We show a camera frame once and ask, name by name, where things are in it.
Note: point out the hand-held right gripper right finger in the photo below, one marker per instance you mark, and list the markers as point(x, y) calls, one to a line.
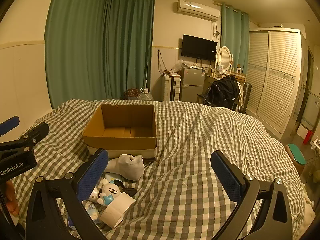
point(227, 177)

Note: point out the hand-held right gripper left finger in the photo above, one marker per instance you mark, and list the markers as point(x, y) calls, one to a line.
point(92, 175)

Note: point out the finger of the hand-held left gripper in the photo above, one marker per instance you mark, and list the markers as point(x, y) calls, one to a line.
point(8, 125)
point(37, 131)

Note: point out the white sock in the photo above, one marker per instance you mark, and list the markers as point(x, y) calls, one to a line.
point(130, 167)

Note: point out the cardboard box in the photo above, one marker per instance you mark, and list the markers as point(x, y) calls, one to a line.
point(120, 142)

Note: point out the white tape roll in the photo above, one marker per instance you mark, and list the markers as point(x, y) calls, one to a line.
point(117, 210)

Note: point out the person's left hand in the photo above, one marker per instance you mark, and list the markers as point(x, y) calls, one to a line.
point(11, 195)

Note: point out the grey white checked blanket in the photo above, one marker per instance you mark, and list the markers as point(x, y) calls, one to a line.
point(187, 142)

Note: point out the green topped stool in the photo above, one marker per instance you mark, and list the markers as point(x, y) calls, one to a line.
point(296, 155)

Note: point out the dark chair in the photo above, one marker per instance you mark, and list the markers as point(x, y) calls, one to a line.
point(201, 97)

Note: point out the beige garment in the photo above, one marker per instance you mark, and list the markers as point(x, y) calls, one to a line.
point(240, 93)

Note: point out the green curtain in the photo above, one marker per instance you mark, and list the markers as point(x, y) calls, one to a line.
point(75, 55)
point(233, 40)
point(130, 50)

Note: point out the black jacket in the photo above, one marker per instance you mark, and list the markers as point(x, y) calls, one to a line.
point(222, 90)

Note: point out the red fire extinguisher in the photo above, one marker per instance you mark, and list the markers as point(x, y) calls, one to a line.
point(308, 136)

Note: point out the floral bag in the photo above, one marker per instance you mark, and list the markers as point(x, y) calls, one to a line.
point(132, 93)

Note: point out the clear water bottle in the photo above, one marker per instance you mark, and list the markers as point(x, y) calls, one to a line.
point(146, 95)

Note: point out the silver small fridge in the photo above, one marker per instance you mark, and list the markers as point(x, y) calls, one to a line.
point(192, 85)

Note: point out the white dressing table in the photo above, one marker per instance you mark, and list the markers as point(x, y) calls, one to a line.
point(210, 78)

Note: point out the white suitcase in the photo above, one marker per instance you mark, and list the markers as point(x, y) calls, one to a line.
point(171, 88)

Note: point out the white louvred wardrobe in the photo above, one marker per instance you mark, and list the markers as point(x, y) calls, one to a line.
point(275, 80)

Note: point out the white thin pole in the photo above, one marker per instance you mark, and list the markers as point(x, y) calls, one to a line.
point(147, 76)

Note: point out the white oval vanity mirror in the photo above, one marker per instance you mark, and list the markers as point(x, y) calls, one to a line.
point(225, 57)

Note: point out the clear plastic bag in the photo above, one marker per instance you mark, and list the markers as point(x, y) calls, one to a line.
point(178, 66)

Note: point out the white air conditioner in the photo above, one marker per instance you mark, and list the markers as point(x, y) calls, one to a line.
point(197, 8)

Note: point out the small photo frame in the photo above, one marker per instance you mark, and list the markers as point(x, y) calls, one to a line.
point(219, 68)

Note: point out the black wall television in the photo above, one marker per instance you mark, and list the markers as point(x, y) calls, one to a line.
point(198, 47)

